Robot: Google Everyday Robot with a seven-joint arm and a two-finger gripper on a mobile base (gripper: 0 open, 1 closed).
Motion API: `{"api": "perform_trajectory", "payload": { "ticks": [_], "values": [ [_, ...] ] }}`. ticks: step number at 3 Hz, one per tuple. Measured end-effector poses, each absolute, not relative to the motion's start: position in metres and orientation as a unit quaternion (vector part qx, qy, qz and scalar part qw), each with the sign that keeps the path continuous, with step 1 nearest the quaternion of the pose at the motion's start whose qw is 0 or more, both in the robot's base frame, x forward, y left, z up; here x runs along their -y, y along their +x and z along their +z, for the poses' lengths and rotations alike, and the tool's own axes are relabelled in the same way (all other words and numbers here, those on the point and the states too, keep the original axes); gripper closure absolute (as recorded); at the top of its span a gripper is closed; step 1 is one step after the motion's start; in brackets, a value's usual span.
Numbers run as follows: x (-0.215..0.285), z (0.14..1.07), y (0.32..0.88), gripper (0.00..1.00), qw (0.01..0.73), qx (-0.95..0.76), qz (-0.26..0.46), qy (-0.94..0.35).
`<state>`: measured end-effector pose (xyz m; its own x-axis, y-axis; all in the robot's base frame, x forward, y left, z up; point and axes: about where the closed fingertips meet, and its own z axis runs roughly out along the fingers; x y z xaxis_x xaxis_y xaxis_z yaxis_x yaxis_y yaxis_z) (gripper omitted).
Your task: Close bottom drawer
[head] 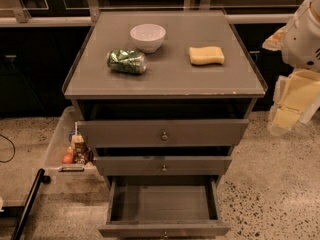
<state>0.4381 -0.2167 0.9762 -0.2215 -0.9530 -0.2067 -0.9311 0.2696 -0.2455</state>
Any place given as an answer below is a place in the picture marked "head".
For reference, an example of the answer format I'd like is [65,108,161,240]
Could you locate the crushed green soda can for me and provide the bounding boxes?
[106,49,146,74]

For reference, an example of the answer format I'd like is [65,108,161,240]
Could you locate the white ceramic bowl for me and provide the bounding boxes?
[130,24,166,53]

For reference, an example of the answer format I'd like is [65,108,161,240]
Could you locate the small orange fruit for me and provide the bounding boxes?
[62,153,74,164]

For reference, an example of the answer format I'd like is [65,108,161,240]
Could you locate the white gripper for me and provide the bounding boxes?
[262,27,320,136]

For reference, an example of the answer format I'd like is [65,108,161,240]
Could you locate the grey wooden drawer cabinet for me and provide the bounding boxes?
[61,10,268,188]

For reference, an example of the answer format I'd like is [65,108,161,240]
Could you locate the brown snack package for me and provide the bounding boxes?
[71,135,89,164]

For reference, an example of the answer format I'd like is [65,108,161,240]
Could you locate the black floor cable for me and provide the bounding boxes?
[0,133,17,164]

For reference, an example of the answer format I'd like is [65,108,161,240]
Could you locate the grey drawer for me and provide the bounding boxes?
[95,156,232,176]
[78,119,248,148]
[99,176,230,239]

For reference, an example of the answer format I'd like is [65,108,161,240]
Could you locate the metal window frame rail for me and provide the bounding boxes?
[0,0,304,26]

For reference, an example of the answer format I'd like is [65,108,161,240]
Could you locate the grey middle drawer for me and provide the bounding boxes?
[95,156,232,176]

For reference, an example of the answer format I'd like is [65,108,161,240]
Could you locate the clear plastic storage bin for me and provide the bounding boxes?
[44,106,96,173]

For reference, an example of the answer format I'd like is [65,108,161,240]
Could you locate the yellow sponge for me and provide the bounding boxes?
[189,46,225,65]

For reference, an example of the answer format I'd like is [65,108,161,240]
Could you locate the black pole stand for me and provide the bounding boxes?
[10,168,51,240]

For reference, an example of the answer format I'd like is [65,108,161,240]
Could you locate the grey bottom drawer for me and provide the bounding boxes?
[99,176,230,239]

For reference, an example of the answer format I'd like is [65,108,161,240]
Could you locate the grey top drawer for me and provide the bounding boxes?
[78,119,248,148]

